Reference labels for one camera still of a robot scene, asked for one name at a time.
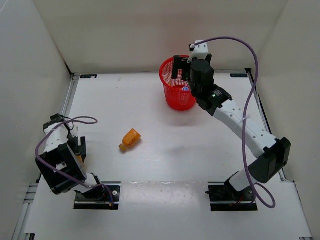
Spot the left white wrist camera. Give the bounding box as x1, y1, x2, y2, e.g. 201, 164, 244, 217
70, 125, 79, 139

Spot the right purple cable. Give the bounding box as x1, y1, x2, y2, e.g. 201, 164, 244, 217
194, 36, 276, 208

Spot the orange plastic bottle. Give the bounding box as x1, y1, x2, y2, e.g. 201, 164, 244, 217
118, 128, 141, 152

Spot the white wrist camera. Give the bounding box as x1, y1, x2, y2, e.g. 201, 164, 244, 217
70, 125, 79, 139
187, 40, 208, 64

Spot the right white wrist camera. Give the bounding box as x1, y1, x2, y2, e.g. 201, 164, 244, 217
187, 40, 208, 64

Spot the clear bottle yellow cap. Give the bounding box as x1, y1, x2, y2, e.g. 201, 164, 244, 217
76, 155, 86, 171

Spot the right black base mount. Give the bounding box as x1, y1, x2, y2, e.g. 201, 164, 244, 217
205, 182, 258, 212

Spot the left aluminium frame rail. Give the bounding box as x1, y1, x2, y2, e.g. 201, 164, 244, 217
11, 73, 79, 240

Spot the red mesh plastic bin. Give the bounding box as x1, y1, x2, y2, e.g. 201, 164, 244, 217
159, 57, 196, 111

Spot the clear bottle blue cap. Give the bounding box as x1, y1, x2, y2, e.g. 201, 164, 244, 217
173, 85, 190, 93

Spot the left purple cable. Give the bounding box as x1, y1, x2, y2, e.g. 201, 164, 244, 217
34, 116, 116, 208

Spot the purple cable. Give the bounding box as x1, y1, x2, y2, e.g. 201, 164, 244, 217
34, 116, 116, 208
194, 36, 276, 208

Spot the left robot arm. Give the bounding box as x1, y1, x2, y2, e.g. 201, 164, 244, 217
35, 113, 107, 201

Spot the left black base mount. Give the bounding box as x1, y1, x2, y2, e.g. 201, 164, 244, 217
73, 182, 121, 210

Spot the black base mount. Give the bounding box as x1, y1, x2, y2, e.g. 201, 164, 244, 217
205, 182, 258, 212
73, 182, 121, 210

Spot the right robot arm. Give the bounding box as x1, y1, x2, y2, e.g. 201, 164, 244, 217
171, 55, 291, 200

